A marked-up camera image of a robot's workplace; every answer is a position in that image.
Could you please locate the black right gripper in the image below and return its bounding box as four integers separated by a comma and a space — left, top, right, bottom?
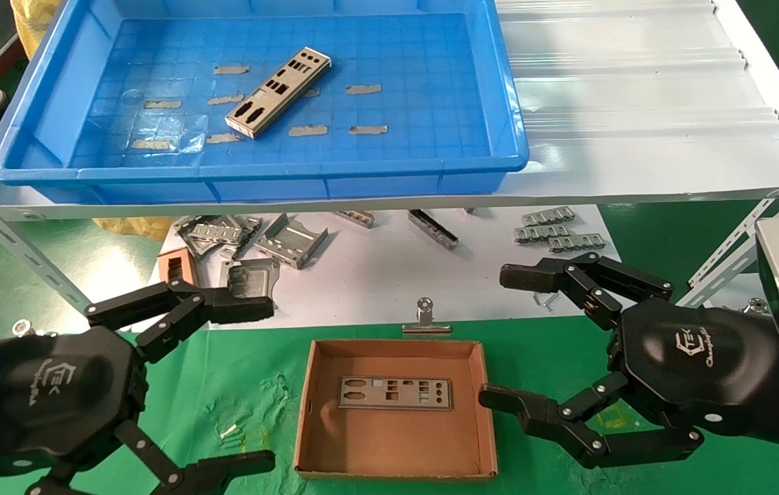
477, 252, 779, 470

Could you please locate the white flat board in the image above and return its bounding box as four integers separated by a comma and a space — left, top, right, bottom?
155, 205, 624, 331

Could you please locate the dark long metal bar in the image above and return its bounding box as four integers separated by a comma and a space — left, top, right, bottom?
408, 210, 460, 250

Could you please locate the slotted metal strip part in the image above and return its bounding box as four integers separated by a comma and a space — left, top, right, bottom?
237, 216, 265, 252

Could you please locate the shallow brown cardboard box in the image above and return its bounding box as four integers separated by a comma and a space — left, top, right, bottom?
293, 338, 498, 480

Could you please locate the small slotted metal strip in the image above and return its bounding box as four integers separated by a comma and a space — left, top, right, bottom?
334, 210, 376, 229

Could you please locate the large blue plastic tray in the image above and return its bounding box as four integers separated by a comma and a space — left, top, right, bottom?
0, 0, 529, 204

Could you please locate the grey metal plate part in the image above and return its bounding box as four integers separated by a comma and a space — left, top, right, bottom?
219, 258, 281, 300

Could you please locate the small brown rectangular box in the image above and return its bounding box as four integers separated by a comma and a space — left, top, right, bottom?
157, 247, 199, 283

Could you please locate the perforated steel shelf post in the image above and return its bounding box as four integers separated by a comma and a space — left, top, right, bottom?
677, 180, 779, 308
0, 175, 94, 314

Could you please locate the white metal shelf board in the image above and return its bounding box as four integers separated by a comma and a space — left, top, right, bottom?
0, 0, 779, 222

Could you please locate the silver slotted metal strip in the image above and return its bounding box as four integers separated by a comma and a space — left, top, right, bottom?
547, 234, 606, 254
521, 206, 577, 226
514, 224, 572, 244

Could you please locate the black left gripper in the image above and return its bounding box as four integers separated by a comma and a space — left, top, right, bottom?
0, 325, 148, 476

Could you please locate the green table cloth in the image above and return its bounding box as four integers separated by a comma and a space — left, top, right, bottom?
0, 318, 779, 495

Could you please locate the bent silver metal bracket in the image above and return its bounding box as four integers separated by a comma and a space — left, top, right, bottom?
254, 213, 329, 270

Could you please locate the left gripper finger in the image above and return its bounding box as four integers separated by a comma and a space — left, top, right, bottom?
25, 418, 277, 495
85, 278, 276, 365

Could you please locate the silver metal I/O shield plate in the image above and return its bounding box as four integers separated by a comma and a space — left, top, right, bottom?
226, 47, 332, 140
338, 375, 453, 412

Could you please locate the yellow plastic bag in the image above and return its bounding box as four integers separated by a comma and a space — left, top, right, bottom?
10, 0, 61, 59

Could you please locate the clear plastic film patch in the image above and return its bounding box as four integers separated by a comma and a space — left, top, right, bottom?
87, 110, 211, 155

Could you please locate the slotted metal frame part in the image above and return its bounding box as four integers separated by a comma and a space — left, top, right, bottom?
176, 214, 247, 261

